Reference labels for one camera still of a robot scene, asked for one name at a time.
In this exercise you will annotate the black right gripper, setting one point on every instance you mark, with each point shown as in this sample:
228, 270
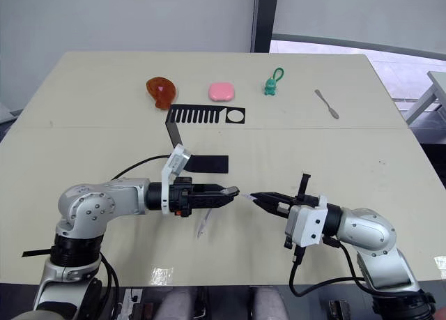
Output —
301, 198

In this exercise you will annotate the black tape strip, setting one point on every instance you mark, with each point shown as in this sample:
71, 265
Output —
36, 253

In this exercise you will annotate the small white watch piece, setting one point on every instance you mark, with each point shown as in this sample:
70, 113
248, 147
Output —
247, 196

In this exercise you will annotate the orange translucent plastic piece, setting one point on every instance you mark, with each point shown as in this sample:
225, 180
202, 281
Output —
161, 91

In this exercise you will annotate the clear tape patch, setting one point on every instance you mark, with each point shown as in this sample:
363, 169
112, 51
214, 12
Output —
162, 275

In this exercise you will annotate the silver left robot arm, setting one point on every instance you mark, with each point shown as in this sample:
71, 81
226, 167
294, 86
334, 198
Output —
104, 203

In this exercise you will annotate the grey flat pry tool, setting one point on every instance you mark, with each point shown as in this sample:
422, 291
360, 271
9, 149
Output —
327, 104

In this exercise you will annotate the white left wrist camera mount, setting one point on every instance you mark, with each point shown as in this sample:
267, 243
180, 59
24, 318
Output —
174, 163

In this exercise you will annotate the black comb-shaped stand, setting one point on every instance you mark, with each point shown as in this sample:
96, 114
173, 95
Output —
209, 114

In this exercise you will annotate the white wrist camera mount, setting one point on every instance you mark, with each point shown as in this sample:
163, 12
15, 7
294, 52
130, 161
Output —
174, 163
310, 222

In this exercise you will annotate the white tape scrap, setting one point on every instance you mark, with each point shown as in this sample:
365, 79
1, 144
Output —
440, 262

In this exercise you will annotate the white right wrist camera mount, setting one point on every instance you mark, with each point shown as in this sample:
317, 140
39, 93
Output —
310, 222

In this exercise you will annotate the dark window pillar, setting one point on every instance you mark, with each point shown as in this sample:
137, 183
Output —
265, 18

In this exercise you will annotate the pink rounded case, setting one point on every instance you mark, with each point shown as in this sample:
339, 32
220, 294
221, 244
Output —
221, 91

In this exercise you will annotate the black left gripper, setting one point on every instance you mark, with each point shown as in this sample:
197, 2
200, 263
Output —
181, 198

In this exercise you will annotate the black rectangular plate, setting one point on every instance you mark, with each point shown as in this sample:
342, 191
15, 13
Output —
209, 164

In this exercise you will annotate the black flat strip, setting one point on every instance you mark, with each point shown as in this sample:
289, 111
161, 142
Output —
173, 135

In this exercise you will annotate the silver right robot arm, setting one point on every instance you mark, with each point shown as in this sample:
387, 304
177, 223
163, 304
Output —
369, 236

